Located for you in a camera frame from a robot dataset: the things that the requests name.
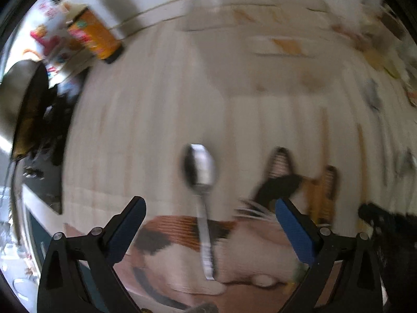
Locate dark round pan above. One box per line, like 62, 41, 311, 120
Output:
0, 59, 50, 161

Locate colourful snack packets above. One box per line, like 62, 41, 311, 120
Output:
29, 0, 86, 72

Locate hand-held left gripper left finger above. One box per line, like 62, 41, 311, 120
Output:
37, 196, 147, 313

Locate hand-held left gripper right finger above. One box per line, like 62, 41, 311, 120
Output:
274, 197, 382, 313

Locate orange cylindrical canister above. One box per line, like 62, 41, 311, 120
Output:
66, 5, 124, 65

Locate wooden chopstick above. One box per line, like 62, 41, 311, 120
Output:
356, 123, 367, 173

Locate cat printed blanket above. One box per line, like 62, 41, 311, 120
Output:
61, 0, 417, 311

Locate silver metal spoon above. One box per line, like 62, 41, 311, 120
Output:
181, 143, 217, 281

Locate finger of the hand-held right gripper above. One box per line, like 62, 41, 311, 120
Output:
358, 203, 417, 235

